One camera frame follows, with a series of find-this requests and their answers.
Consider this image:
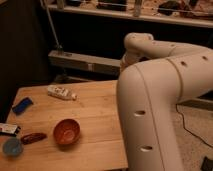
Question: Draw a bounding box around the black object on floor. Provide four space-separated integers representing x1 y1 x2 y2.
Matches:
201 157 213 171

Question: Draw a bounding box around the black cable on floor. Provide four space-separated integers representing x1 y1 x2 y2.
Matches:
175 103 213 149

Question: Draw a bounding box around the white and black box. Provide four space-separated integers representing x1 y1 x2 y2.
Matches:
0 123 20 136

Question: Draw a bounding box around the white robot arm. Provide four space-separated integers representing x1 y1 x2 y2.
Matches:
116 33 213 171

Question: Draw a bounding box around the lower white shelf beam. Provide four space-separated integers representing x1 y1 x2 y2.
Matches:
48 50 120 76

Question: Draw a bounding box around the metal vertical pole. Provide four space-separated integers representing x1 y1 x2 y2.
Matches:
44 0 63 53

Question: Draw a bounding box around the white plastic bottle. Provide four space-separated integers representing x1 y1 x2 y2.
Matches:
47 85 77 101

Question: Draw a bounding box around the blue rectangular block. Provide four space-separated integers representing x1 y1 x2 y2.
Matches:
12 97 33 115

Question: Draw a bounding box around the upper wooden shelf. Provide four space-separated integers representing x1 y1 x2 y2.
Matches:
48 4 213 28

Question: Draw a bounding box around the dark red oblong object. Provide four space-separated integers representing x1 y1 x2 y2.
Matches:
21 133 47 145

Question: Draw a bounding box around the orange-red bowl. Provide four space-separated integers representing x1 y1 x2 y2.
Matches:
53 119 80 145

